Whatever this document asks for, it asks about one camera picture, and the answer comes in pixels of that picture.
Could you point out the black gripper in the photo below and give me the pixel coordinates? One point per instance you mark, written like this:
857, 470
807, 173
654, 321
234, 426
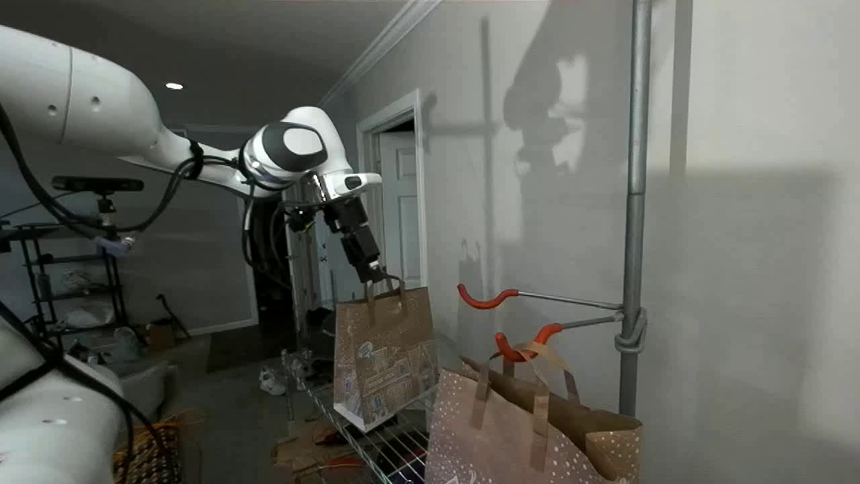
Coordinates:
349, 225

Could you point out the brown printed paper bag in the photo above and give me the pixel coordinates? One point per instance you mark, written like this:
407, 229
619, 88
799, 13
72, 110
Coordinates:
383, 354

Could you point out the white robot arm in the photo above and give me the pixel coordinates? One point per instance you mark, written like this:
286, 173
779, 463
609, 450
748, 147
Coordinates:
83, 102

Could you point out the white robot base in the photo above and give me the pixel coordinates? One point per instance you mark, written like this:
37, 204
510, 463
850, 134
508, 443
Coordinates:
56, 432

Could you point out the lower orange-tipped rack hook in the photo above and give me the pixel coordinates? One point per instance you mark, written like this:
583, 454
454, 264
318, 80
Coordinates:
544, 334

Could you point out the brown dotted paper bag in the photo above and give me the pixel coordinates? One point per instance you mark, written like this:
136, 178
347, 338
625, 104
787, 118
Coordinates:
496, 428

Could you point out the grey metal rack pole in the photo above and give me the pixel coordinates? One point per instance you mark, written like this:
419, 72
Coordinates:
631, 330

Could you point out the white door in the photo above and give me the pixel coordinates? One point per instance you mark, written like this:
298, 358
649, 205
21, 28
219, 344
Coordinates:
402, 216

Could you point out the wire rack shelf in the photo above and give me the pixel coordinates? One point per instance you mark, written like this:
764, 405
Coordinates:
394, 454

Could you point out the black camera on tripod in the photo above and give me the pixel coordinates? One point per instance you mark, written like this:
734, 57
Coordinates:
109, 237

